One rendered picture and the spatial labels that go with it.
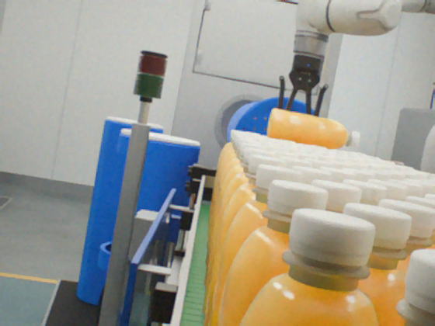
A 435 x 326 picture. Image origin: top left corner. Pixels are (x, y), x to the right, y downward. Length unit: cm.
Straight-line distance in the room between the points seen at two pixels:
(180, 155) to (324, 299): 192
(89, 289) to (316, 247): 296
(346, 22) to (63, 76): 558
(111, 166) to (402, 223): 278
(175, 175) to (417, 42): 580
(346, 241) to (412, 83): 742
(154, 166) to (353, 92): 541
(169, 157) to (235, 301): 177
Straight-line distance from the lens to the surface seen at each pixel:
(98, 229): 317
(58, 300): 325
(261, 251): 42
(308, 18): 172
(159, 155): 217
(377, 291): 36
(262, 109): 191
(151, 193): 219
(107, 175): 312
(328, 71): 337
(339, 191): 49
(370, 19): 162
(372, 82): 751
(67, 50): 705
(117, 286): 152
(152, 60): 145
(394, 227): 37
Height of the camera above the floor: 116
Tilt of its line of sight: 3 degrees down
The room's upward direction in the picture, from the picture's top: 10 degrees clockwise
